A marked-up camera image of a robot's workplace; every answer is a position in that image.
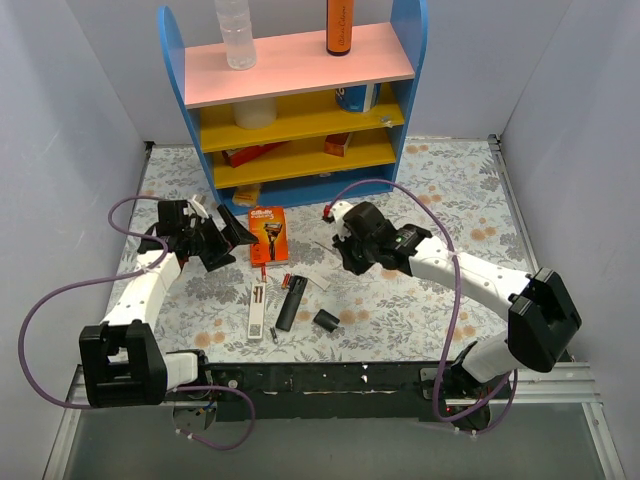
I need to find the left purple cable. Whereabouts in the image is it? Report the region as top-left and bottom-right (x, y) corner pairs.
(17, 195), (256, 451)

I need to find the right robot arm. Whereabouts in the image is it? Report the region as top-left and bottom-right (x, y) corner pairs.
(326, 201), (582, 398)

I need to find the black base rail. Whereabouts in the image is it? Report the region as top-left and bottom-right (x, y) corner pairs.
(149, 349), (571, 426)

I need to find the yellow packet on shelf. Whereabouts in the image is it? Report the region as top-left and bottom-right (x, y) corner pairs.
(232, 184), (262, 208)

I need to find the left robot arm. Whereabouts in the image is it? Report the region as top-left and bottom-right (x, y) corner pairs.
(79, 197), (258, 408)

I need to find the white cup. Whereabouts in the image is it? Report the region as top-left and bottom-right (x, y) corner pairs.
(232, 97), (278, 130)

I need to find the clear handle screwdriver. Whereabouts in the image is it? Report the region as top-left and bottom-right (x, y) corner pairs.
(314, 241), (335, 253)

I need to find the blue white can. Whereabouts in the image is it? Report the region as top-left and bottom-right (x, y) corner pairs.
(335, 83), (381, 113)

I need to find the clear plastic bottle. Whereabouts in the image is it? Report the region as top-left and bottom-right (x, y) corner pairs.
(214, 0), (257, 70)

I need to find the floral table mat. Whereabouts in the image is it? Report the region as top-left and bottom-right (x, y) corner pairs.
(94, 137), (556, 364)

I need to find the orange box on shelf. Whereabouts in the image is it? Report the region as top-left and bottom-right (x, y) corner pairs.
(324, 132), (353, 158)

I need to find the black battery cover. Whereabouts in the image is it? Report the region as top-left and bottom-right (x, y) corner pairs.
(313, 309), (340, 333)

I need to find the black remote control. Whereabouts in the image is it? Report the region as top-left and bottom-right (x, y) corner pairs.
(275, 275), (308, 332)

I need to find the orange cologne bottle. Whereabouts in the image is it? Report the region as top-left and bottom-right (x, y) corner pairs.
(326, 0), (354, 56)

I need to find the blue shelf unit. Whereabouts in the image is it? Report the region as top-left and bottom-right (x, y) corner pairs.
(156, 1), (429, 215)

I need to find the orange razor box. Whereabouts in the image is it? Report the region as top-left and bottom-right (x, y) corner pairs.
(248, 207), (289, 267)

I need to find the red box on shelf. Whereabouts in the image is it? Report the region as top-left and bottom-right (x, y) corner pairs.
(221, 141), (287, 168)

